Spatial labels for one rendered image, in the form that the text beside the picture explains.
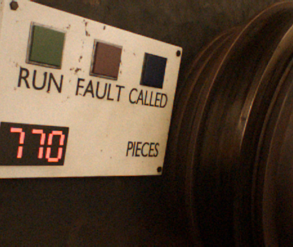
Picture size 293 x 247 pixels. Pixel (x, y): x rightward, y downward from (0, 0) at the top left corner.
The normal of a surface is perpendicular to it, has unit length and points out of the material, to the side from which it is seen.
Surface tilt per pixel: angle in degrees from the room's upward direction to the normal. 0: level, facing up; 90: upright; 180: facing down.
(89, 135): 90
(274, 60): 90
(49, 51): 90
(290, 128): 79
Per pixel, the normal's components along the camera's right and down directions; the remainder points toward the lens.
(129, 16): 0.69, 0.15
